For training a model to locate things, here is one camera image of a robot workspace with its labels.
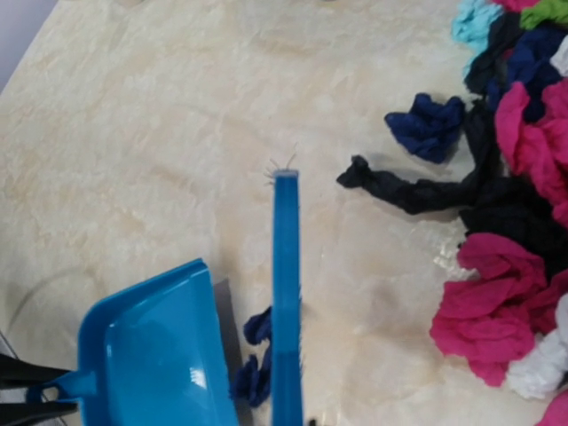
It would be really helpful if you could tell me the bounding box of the small navy paper scrap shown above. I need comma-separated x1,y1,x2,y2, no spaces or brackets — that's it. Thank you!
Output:
230,306,272,408

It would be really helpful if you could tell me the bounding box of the white paper scrap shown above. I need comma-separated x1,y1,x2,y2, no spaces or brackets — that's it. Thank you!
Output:
506,295,567,399

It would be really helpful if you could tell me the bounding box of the long black paper strip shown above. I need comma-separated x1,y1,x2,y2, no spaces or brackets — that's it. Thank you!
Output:
336,100,501,215

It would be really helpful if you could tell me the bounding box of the blue hand brush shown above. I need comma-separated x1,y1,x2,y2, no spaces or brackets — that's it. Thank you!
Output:
269,150,304,425

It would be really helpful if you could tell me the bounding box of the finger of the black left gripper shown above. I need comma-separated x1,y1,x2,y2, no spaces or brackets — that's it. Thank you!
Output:
0,354,69,384
1,402,78,426

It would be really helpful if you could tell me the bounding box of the blue plastic dustpan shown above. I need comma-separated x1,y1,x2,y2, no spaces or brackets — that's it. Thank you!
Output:
26,259,238,426

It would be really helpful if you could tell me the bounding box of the light blue paper scrap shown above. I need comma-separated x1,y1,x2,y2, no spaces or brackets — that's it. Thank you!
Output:
451,0,504,77

